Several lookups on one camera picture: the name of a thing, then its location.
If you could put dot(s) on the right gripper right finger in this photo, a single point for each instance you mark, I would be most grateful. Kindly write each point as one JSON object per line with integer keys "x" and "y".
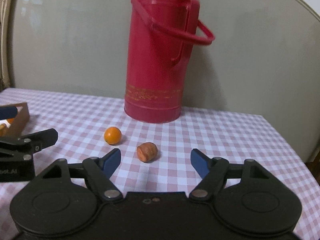
{"x": 246, "y": 199}

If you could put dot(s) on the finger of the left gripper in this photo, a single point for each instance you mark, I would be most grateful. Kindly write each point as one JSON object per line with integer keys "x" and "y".
{"x": 8, "y": 112}

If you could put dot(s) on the red thermos flask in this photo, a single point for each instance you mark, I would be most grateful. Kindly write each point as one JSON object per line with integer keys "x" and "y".
{"x": 161, "y": 39}

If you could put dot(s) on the pink checkered tablecloth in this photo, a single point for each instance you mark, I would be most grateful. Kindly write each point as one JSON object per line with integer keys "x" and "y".
{"x": 81, "y": 121}

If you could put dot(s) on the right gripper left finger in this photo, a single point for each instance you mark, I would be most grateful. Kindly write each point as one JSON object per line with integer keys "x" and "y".
{"x": 65, "y": 197}

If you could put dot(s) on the brown white cardboard tray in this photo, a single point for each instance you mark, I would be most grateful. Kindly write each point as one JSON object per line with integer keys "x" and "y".
{"x": 20, "y": 121}

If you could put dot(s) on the orange tangerine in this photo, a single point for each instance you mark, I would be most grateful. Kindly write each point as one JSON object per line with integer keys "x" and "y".
{"x": 10, "y": 121}

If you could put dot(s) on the beige striped curtain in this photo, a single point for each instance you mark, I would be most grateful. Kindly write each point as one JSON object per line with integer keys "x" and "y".
{"x": 5, "y": 15}

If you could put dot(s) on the small round kumquat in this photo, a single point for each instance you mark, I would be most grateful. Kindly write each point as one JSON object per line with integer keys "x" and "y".
{"x": 112, "y": 135}

